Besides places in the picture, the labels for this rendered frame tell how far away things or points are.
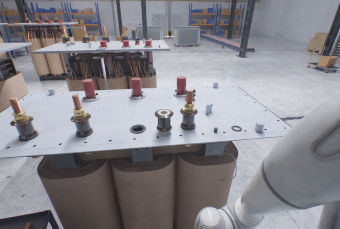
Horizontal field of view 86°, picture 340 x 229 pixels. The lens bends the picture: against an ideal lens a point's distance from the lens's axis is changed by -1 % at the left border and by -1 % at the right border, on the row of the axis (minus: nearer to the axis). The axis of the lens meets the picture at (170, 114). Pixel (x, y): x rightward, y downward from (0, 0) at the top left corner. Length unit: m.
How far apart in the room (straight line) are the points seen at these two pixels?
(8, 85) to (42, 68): 3.93
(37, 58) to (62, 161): 6.04
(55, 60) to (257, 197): 6.77
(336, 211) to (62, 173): 1.22
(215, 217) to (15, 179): 2.88
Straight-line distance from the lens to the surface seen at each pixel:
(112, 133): 0.99
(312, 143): 0.29
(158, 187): 1.27
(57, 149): 0.99
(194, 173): 1.25
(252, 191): 0.42
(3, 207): 2.96
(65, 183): 1.29
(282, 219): 2.54
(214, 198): 1.47
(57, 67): 6.96
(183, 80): 1.35
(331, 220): 0.55
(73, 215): 1.52
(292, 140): 0.31
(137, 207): 1.41
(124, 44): 2.45
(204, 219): 0.71
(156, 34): 12.73
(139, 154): 1.12
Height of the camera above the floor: 1.89
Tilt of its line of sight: 28 degrees down
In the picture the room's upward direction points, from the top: straight up
